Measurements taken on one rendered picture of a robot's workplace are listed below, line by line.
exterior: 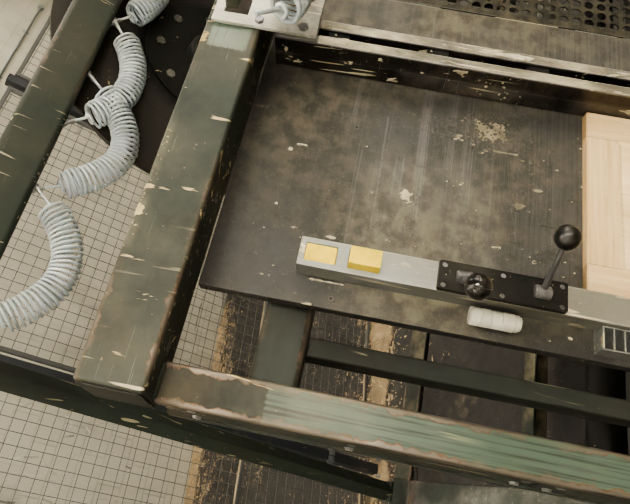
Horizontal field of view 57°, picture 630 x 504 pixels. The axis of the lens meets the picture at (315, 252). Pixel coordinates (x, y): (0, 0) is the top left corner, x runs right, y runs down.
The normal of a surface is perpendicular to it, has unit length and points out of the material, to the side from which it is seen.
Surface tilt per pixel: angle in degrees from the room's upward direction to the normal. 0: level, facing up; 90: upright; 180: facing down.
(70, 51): 90
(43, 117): 90
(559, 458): 59
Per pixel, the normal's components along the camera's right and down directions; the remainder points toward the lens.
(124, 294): 0.03, -0.43
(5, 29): 0.56, -0.43
